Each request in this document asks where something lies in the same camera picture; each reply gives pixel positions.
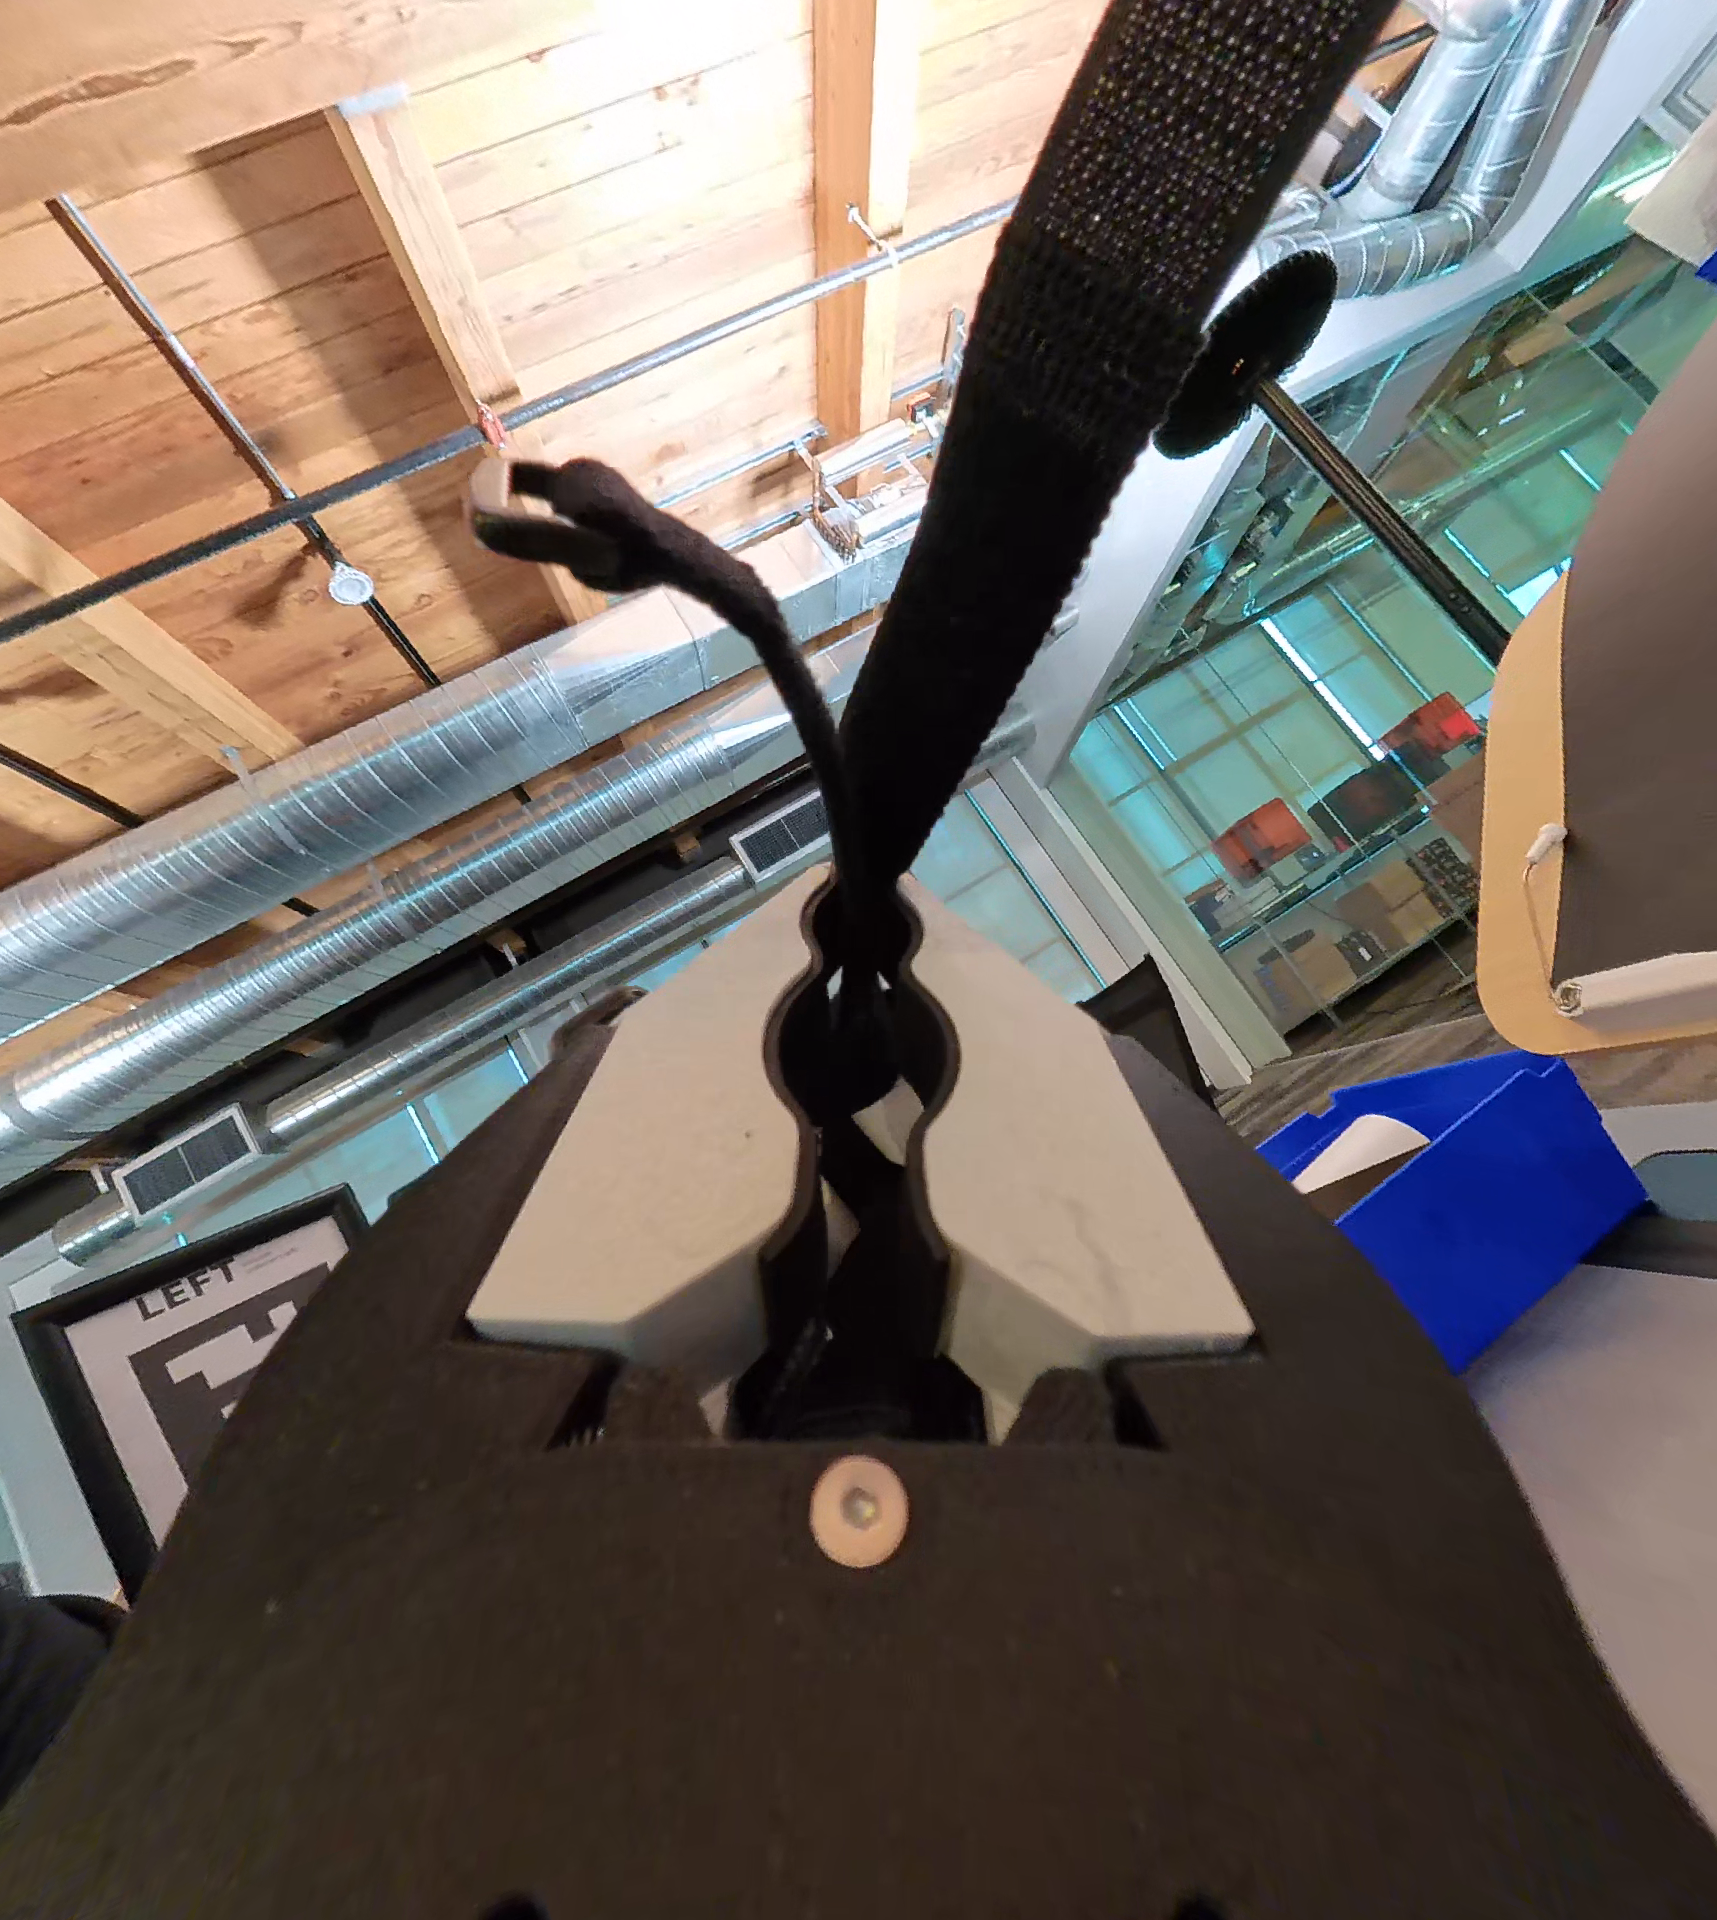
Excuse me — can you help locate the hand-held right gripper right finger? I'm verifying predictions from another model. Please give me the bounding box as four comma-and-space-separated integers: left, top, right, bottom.
889, 900, 1258, 1414

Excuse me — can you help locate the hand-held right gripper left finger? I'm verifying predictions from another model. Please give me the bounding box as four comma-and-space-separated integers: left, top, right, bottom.
465, 886, 837, 1414

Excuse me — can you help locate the white roll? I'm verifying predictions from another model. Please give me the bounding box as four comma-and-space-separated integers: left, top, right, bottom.
1294, 1119, 1431, 1197

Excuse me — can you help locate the blue plastic bin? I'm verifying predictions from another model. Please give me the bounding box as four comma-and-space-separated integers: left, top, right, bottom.
1255, 1052, 1657, 1377

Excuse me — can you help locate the black velcro strap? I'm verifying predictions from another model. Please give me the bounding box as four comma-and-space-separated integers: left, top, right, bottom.
469, 0, 1400, 1427

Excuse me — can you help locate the black office chair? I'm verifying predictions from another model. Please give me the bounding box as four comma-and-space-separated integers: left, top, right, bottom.
1084, 961, 1211, 1098

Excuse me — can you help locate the white vent grille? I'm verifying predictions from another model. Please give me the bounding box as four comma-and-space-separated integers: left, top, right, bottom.
726, 786, 837, 882
110, 1108, 264, 1218

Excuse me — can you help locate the orange 3D printer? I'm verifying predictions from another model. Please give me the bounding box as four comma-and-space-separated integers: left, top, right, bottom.
1211, 807, 1310, 886
1385, 692, 1480, 789

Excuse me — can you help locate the black framed tag sign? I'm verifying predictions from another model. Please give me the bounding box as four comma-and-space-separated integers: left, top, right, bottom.
15, 1187, 374, 1591

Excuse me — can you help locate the white board stand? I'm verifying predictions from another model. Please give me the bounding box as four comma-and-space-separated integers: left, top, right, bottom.
1549, 925, 1717, 1030

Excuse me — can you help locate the wooden board with black mat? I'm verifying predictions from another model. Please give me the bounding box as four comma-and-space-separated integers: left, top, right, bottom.
1474, 288, 1717, 1055

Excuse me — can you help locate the black round-top pole stand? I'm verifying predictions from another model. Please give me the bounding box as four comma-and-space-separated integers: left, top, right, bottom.
1153, 258, 1520, 663

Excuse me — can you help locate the silver ventilation duct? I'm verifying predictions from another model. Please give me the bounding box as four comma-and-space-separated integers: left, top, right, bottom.
0, 874, 769, 1247
0, 585, 889, 1098

